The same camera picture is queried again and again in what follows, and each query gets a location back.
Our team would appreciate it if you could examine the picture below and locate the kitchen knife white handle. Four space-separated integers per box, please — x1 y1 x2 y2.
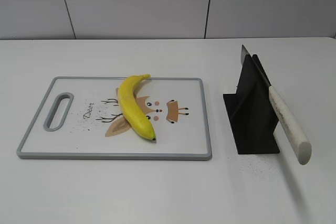
240 45 312 166

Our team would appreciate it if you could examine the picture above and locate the yellow plastic banana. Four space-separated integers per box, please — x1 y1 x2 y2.
117 74 156 142

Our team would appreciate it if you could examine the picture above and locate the white grey-rimmed cutting board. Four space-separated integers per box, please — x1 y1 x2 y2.
17 77 212 161

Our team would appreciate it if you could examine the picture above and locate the black knife stand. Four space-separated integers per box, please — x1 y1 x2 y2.
223 54 280 155

